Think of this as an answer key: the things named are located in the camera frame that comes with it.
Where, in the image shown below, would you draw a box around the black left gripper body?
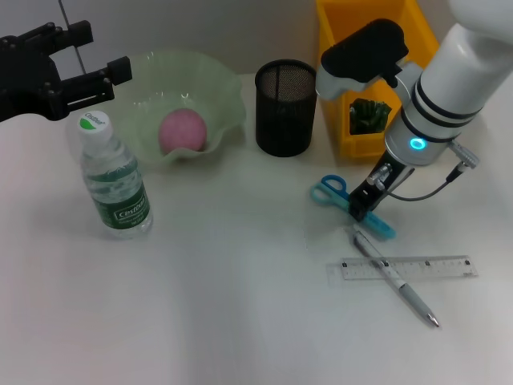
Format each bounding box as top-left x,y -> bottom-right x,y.
0,32 -> 67,122

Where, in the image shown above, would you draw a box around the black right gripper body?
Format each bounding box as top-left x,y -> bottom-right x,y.
348,152 -> 417,212

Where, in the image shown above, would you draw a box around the blue scissors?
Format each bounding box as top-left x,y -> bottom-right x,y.
310,174 -> 398,241

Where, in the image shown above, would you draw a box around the green plastic wrapper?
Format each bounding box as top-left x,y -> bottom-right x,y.
348,98 -> 392,136

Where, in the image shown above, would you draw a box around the pink peach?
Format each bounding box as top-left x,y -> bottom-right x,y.
157,108 -> 208,156

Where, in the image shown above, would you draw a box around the clear plastic ruler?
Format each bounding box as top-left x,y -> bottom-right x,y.
326,253 -> 479,286

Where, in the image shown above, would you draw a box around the clear green-label water bottle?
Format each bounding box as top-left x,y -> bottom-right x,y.
75,110 -> 155,241

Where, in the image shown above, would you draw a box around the green glass fruit plate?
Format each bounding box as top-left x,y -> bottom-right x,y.
90,50 -> 247,173

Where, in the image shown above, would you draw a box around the white grey pen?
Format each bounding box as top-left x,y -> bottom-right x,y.
350,225 -> 441,330

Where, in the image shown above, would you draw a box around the black mesh pen holder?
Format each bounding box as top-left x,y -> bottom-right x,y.
254,59 -> 321,158

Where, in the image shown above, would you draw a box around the yellow plastic bin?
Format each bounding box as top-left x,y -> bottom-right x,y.
314,0 -> 440,161

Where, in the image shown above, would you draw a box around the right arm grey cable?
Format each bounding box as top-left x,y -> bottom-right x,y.
367,140 -> 481,202

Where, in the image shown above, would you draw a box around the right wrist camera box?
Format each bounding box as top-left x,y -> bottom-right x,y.
315,18 -> 410,102

